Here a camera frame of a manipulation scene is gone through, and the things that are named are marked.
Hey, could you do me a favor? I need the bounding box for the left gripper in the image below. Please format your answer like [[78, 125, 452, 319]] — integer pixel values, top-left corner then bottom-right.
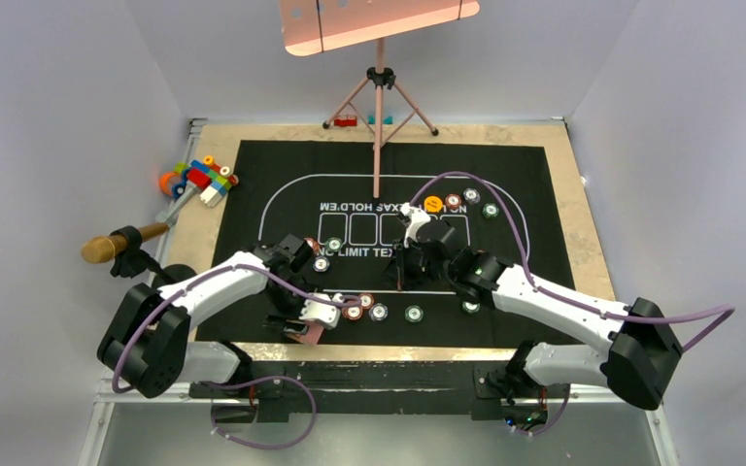
[[261, 280, 322, 335]]

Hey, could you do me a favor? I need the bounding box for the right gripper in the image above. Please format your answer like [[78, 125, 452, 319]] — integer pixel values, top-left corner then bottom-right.
[[379, 236, 454, 291]]

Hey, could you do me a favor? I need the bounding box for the playing card deck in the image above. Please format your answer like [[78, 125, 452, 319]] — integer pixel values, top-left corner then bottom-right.
[[283, 322, 324, 346]]

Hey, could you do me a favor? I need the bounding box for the red poker chip stack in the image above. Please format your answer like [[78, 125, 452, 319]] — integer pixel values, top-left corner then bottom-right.
[[342, 306, 364, 321]]

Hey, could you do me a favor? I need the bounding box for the yellow big blind button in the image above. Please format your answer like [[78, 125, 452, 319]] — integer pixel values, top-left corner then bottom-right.
[[423, 195, 446, 214]]

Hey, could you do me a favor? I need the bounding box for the blue poker chip stack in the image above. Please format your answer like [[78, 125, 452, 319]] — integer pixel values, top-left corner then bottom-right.
[[368, 303, 389, 321]]

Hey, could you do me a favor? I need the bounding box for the green poker chip stack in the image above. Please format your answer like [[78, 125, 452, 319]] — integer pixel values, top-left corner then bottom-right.
[[404, 306, 424, 323]]

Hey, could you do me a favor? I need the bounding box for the single red poker chip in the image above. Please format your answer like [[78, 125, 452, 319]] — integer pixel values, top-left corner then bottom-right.
[[305, 237, 322, 255]]

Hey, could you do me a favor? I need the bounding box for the single green poker chip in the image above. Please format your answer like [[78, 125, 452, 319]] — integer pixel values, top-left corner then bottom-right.
[[324, 237, 343, 253]]

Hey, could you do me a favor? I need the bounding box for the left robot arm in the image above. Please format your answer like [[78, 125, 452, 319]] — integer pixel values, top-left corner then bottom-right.
[[97, 235, 360, 398]]

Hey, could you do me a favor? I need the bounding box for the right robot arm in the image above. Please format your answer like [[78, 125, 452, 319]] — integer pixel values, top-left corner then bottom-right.
[[391, 203, 684, 411]]

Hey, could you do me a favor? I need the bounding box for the black poker table mat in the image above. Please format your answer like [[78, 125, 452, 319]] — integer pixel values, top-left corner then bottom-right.
[[213, 141, 574, 349]]

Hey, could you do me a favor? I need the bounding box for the red toy block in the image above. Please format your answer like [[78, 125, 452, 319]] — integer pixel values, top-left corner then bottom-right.
[[333, 115, 358, 127]]

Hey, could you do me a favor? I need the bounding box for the colourful toy block stack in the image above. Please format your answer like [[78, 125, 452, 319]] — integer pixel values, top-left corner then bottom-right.
[[172, 155, 239, 208]]

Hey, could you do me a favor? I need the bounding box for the orange tape roll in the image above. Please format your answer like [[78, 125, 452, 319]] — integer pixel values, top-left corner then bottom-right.
[[158, 172, 185, 199]]

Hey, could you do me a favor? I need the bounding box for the gold microphone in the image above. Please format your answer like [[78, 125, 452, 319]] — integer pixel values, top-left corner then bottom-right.
[[81, 222, 170, 264]]

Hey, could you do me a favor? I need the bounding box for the pink music stand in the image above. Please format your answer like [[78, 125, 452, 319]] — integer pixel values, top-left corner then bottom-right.
[[278, 0, 481, 201]]

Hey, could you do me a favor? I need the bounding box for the aluminium rail frame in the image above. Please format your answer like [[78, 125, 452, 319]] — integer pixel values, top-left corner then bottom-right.
[[77, 116, 680, 466]]

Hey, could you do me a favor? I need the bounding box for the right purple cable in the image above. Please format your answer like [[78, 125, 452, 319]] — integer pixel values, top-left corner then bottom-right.
[[409, 171, 736, 439]]

